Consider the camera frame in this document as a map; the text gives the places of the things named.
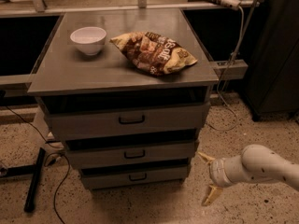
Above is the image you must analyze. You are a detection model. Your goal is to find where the grey drawer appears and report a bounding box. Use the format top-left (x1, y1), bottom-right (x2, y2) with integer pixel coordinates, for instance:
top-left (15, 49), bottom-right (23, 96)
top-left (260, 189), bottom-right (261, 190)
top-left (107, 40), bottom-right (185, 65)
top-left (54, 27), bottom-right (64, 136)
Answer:
top-left (66, 140), bottom-right (198, 169)
top-left (45, 103), bottom-right (210, 141)
top-left (81, 160), bottom-right (190, 189)

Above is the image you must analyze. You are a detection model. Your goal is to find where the black floor bar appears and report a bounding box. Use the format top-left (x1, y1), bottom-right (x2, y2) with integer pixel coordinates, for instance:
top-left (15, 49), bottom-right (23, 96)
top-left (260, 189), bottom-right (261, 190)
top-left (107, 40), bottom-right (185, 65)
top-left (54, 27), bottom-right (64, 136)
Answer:
top-left (24, 147), bottom-right (46, 213)

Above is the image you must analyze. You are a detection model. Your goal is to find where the grey middle drawer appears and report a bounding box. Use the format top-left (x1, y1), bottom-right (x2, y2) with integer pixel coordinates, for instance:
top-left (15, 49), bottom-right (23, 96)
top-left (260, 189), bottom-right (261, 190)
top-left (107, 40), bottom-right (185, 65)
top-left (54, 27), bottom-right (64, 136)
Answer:
top-left (66, 140), bottom-right (198, 169)

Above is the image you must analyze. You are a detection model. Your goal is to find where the white power cable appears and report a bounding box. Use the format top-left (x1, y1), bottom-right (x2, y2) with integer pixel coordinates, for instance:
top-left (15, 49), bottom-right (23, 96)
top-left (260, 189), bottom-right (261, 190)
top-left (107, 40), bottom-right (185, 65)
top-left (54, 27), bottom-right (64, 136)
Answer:
top-left (206, 5), bottom-right (247, 133)

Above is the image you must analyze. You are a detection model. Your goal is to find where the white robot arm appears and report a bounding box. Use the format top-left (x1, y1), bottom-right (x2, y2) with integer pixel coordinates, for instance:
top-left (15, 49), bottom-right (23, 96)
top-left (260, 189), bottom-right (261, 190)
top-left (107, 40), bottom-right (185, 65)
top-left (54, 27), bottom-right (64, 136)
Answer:
top-left (198, 145), bottom-right (299, 206)

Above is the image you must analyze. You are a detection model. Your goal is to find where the grey metal rail frame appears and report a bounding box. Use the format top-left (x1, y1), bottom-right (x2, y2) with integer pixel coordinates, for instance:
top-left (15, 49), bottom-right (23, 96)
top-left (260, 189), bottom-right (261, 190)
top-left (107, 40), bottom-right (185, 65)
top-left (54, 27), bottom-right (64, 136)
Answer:
top-left (210, 60), bottom-right (248, 80)

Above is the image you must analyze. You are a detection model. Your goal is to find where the brown yellow chip bag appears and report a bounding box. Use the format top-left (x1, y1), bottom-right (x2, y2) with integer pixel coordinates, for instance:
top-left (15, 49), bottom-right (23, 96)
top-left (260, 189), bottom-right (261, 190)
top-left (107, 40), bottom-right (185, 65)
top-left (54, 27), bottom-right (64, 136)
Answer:
top-left (110, 32), bottom-right (197, 77)

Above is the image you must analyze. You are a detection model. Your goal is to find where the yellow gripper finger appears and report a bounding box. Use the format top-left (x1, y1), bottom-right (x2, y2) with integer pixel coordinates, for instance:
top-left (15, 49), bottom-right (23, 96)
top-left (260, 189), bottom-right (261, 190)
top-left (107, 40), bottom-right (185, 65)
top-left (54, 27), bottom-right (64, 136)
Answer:
top-left (198, 151), bottom-right (215, 165)
top-left (202, 184), bottom-right (223, 206)

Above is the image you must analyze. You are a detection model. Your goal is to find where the grey top drawer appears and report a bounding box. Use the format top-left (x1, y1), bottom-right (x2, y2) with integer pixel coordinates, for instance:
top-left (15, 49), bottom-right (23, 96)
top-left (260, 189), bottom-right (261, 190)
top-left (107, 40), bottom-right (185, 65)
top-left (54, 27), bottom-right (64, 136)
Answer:
top-left (45, 103), bottom-right (210, 141)

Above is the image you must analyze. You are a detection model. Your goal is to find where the white ceramic bowl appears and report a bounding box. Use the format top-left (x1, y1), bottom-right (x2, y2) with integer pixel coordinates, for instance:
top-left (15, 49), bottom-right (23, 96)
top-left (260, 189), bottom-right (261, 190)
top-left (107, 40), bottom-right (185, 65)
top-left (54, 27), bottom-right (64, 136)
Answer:
top-left (70, 26), bottom-right (107, 56)

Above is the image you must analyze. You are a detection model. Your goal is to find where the black floor cable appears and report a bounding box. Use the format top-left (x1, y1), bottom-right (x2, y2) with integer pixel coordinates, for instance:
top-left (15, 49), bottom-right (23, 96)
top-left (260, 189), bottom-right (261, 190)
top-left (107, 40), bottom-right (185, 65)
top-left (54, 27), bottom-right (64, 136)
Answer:
top-left (0, 103), bottom-right (72, 224)

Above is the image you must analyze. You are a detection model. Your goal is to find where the grey drawer cabinet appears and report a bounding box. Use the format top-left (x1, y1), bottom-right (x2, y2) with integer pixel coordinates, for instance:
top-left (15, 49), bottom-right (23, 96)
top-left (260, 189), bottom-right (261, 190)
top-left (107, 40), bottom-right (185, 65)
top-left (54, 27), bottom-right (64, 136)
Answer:
top-left (27, 7), bottom-right (221, 191)

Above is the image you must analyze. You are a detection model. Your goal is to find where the grey bottom drawer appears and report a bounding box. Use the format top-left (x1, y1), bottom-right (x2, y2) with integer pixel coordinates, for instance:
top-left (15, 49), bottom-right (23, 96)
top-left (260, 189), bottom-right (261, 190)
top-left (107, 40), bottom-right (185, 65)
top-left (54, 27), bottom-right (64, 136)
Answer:
top-left (81, 160), bottom-right (190, 189)

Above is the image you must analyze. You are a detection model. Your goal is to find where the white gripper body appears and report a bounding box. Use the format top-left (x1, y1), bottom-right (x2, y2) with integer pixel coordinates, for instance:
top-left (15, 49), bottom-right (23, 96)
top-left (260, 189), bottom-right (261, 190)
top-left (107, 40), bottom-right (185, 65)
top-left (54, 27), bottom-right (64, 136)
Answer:
top-left (209, 158), bottom-right (233, 188)

